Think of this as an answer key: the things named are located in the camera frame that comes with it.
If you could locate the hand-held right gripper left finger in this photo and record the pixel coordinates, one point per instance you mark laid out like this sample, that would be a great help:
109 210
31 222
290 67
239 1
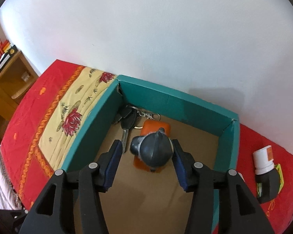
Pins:
112 168

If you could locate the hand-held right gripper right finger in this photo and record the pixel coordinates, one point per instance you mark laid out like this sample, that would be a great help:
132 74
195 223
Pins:
182 170

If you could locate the dark grey bird figurine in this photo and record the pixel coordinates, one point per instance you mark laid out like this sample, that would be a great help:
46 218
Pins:
153 151

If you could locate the teal cardboard box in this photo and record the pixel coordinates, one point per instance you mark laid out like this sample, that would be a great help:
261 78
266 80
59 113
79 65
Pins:
161 100

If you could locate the green case with orange slot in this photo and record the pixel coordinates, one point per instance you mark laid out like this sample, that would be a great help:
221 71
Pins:
280 175

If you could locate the pale pink cloth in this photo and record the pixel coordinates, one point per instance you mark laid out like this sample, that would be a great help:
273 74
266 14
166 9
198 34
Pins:
2 175

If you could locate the bunch of keys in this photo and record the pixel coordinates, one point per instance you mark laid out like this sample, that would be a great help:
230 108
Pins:
127 118

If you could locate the orange rectangular case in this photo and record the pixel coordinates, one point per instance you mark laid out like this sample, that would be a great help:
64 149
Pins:
153 126

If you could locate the white jar with orange label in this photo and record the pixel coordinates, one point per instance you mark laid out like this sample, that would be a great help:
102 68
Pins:
262 158

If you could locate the red printed bedsheet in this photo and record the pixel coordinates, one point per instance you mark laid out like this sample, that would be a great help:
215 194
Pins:
26 117

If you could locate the small glass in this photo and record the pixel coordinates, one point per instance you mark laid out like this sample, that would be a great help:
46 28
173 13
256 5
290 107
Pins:
25 77

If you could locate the wooden shelf unit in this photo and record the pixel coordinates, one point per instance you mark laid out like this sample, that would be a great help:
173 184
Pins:
5 95

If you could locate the black and white binder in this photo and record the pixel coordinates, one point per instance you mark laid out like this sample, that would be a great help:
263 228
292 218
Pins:
6 58

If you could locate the red books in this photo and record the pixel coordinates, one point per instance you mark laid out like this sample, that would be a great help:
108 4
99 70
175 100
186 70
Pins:
6 45

